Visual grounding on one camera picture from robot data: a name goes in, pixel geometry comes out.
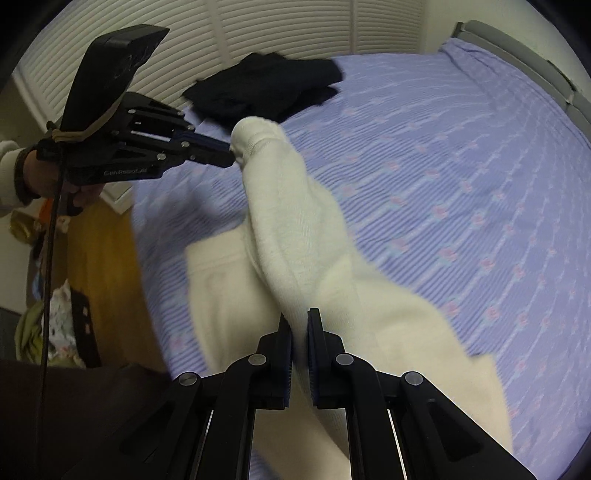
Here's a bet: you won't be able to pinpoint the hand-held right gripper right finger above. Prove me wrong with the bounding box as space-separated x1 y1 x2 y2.
307 308 539 480

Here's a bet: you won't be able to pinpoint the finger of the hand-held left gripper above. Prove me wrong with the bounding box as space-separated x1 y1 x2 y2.
121 142 235 169
124 91 232 153

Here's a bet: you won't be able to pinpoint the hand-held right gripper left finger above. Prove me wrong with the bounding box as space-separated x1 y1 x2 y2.
60 313 294 480

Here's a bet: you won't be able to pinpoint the cream pants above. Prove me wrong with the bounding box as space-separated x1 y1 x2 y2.
185 115 514 480

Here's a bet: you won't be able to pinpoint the person's left forearm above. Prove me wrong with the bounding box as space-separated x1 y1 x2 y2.
0 140 29 217

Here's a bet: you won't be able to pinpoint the black folded pants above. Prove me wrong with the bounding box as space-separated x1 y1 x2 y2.
181 52 345 132

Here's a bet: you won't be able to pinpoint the person's left hand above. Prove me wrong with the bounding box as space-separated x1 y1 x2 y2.
28 149 102 209

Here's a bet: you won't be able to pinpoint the white louvered closet door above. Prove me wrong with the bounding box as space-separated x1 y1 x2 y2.
13 0 222 121
215 0 363 70
365 0 426 57

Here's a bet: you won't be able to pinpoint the golden crumpled bag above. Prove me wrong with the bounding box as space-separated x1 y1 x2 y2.
8 209 48 246

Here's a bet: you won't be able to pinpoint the bed with lavender sheet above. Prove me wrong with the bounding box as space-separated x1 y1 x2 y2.
130 37 591 480

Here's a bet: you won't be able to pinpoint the colourful crumpled cloth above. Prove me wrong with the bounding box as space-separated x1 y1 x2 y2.
15 281 88 367

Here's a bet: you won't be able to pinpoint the grey padded headboard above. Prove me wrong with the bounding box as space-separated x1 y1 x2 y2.
450 21 579 108

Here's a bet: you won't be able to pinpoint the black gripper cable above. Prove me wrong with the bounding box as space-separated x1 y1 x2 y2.
34 131 64 480

